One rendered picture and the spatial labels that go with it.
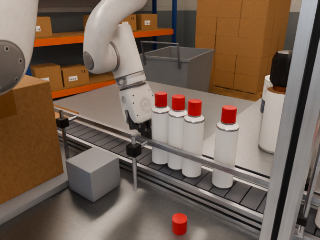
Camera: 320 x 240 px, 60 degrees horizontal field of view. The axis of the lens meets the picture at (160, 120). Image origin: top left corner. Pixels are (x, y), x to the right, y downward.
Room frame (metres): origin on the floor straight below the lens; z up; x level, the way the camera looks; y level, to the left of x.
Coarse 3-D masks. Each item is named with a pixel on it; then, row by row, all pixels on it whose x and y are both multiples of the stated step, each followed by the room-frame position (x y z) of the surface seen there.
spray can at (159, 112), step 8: (160, 96) 0.68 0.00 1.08; (160, 104) 0.68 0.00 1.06; (152, 112) 0.68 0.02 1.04; (160, 112) 0.67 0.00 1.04; (152, 120) 0.68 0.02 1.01; (160, 120) 0.67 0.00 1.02; (152, 128) 0.68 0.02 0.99; (160, 128) 0.67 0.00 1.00; (152, 136) 0.68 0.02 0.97; (160, 136) 0.67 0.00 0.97; (152, 152) 0.68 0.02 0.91; (160, 152) 0.67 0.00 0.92; (152, 160) 0.68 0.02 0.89; (160, 160) 0.67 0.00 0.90
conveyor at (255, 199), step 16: (80, 128) 0.93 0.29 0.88; (96, 144) 0.80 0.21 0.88; (112, 144) 0.80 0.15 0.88; (144, 160) 0.70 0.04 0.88; (176, 176) 0.62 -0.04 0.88; (208, 176) 0.62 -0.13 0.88; (224, 192) 0.55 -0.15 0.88; (240, 192) 0.55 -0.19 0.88; (256, 192) 0.55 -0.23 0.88; (256, 208) 0.49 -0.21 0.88
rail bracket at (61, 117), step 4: (60, 112) 0.80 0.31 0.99; (60, 116) 0.80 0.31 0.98; (76, 116) 0.84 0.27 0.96; (56, 120) 0.80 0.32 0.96; (60, 120) 0.79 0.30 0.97; (64, 120) 0.79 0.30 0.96; (68, 120) 0.81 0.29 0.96; (60, 124) 0.79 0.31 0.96; (64, 124) 0.79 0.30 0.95; (68, 124) 0.80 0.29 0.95; (60, 128) 0.79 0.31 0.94; (64, 128) 0.80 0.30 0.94; (64, 132) 0.80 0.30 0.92; (64, 136) 0.80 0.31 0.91; (64, 140) 0.80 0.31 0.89; (64, 144) 0.80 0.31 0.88; (64, 148) 0.80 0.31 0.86; (68, 152) 0.80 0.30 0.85; (68, 156) 0.80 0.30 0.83
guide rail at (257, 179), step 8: (64, 112) 0.88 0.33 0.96; (72, 112) 0.87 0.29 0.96; (80, 120) 0.83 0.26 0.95; (88, 120) 0.81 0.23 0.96; (96, 120) 0.80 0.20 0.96; (104, 128) 0.77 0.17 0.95; (112, 128) 0.74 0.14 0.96; (128, 136) 0.71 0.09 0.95; (136, 136) 0.69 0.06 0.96; (152, 144) 0.66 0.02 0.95; (160, 144) 0.64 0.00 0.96; (176, 152) 0.61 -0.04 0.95; (184, 152) 0.60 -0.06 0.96; (200, 160) 0.57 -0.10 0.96; (208, 160) 0.56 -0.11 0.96; (216, 168) 0.54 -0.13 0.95; (224, 168) 0.53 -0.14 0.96; (232, 168) 0.53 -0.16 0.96; (240, 176) 0.51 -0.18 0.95; (248, 176) 0.50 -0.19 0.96; (256, 176) 0.49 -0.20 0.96; (264, 184) 0.48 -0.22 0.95; (304, 192) 0.44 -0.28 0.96; (312, 200) 0.43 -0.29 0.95
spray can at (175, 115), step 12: (180, 96) 0.66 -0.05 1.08; (180, 108) 0.65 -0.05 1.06; (168, 120) 0.66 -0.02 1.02; (180, 120) 0.64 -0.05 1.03; (168, 132) 0.66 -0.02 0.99; (180, 132) 0.64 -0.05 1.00; (168, 144) 0.66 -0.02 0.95; (180, 144) 0.64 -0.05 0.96; (168, 156) 0.66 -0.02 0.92; (180, 156) 0.64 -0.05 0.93; (180, 168) 0.64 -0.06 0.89
